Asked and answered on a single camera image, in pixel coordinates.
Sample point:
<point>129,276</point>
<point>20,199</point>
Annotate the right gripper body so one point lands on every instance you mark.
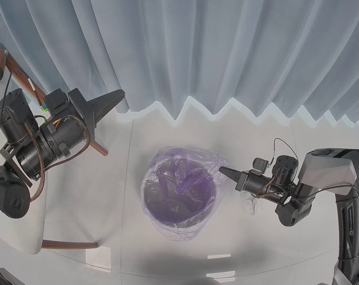
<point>255,184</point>

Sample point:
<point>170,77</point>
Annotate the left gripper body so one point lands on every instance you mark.
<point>60,138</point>

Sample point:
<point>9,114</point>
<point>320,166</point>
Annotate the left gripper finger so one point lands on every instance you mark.
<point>100,113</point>
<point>99,101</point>

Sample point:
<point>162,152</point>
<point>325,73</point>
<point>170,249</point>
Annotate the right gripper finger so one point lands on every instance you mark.
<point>233,175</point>

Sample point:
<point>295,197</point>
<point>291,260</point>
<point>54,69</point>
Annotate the purple plastic bag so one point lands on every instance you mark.
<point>182,183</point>

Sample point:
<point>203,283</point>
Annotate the white trash bin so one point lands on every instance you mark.
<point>155,188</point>

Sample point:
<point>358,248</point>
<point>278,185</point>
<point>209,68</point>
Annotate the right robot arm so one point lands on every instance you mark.
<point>325,168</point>

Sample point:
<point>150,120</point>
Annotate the crumpled white paper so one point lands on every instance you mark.
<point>252,206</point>

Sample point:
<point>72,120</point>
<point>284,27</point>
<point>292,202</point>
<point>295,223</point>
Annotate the wooden chair with white cushion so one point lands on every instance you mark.
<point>38,218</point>

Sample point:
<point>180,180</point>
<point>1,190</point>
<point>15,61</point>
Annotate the pale blue curtain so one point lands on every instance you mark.
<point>179,40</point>

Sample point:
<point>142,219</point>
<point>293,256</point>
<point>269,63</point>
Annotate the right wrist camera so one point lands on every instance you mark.
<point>260,164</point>

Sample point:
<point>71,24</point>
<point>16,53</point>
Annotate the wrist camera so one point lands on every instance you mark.
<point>260,164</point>
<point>56,101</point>

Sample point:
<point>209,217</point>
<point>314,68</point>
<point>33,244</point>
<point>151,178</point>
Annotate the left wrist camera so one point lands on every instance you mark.
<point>56,101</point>

